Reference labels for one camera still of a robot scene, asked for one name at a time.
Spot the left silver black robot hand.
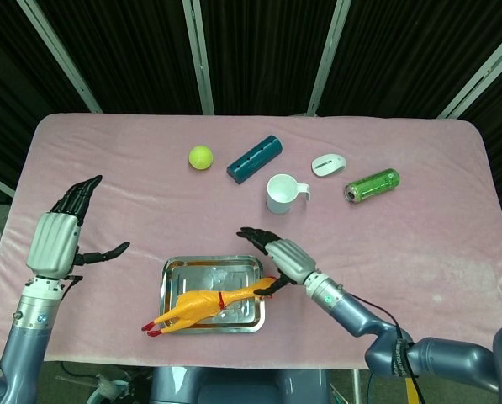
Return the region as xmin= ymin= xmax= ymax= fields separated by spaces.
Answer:
xmin=25 ymin=174 xmax=132 ymax=281

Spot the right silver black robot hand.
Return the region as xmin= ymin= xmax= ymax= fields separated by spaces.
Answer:
xmin=236 ymin=226 xmax=319 ymax=292

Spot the yellow rubber chicken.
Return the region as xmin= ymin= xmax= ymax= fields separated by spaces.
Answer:
xmin=140 ymin=275 xmax=279 ymax=338

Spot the rectangular metal tray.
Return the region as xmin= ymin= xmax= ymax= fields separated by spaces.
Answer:
xmin=161 ymin=254 xmax=267 ymax=336

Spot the white plastic mug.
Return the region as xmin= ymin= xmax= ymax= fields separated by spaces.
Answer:
xmin=266 ymin=173 xmax=311 ymax=215

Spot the pink table cloth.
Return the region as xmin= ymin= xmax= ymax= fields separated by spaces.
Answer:
xmin=0 ymin=112 xmax=502 ymax=372

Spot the white computer mouse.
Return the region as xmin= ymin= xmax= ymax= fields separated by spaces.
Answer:
xmin=310 ymin=153 xmax=347 ymax=178

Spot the green drink can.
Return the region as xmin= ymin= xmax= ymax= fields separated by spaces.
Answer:
xmin=344 ymin=168 xmax=401 ymax=205

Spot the yellow-green tennis ball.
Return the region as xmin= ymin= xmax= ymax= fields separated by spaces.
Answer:
xmin=188 ymin=145 xmax=214 ymax=172

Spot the blue-grey robot torso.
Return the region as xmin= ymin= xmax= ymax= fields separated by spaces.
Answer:
xmin=149 ymin=364 xmax=331 ymax=404

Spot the black pleated curtain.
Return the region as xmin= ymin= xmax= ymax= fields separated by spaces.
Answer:
xmin=0 ymin=0 xmax=502 ymax=231

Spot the black right hand cable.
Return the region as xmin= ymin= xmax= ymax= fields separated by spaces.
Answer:
xmin=350 ymin=293 xmax=425 ymax=404

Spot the white metal frame post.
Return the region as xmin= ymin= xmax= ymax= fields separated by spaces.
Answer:
xmin=306 ymin=0 xmax=353 ymax=116
xmin=182 ymin=0 xmax=215 ymax=115
xmin=16 ymin=0 xmax=103 ymax=114
xmin=438 ymin=24 xmax=502 ymax=120

